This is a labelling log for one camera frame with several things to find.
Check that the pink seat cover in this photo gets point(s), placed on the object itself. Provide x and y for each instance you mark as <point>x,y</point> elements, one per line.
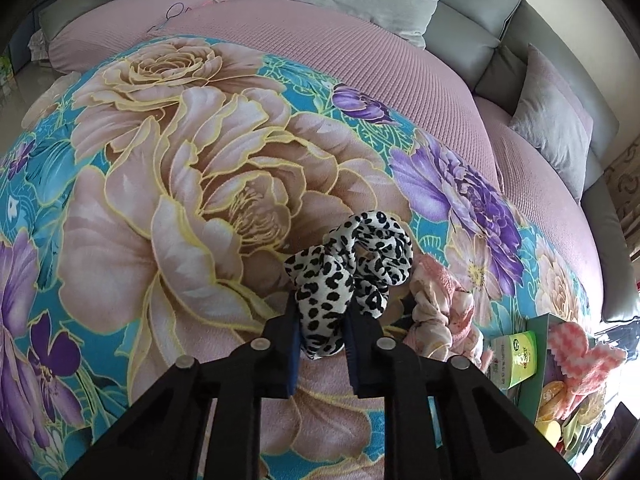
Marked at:
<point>545,220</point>
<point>110,25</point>
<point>350,60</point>

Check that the orange round pad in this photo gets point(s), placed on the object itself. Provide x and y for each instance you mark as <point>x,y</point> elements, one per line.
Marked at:
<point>552,400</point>

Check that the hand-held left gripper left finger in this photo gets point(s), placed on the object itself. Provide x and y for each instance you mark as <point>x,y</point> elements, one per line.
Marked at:
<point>293,360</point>

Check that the leopard print scrunchie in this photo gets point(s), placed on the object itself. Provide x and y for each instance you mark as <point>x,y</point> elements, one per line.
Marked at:
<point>320,300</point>

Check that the pink floral scrunchie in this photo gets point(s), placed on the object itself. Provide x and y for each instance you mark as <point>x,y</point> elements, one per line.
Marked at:
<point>440,310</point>

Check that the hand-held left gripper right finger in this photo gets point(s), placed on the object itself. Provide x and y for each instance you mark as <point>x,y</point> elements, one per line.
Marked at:
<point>354,360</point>

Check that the green storage box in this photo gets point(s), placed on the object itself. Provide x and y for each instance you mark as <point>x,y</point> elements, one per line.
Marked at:
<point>530,395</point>

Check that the lace covered side table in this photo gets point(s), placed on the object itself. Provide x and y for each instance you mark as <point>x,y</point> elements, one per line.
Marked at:
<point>39,45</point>

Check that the grey sofa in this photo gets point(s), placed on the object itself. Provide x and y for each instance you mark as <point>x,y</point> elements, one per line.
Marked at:
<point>465,25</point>

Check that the floral printed blanket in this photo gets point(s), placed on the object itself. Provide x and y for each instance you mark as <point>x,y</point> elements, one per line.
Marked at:
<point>200,185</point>

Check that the grey pink throw pillow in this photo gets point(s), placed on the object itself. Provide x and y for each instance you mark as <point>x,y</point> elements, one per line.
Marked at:
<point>550,120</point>

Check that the pink white striped cloth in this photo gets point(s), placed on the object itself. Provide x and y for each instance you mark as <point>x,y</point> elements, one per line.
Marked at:
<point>582,365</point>

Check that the green packet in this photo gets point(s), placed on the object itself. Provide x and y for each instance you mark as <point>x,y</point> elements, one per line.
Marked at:
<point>515,362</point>

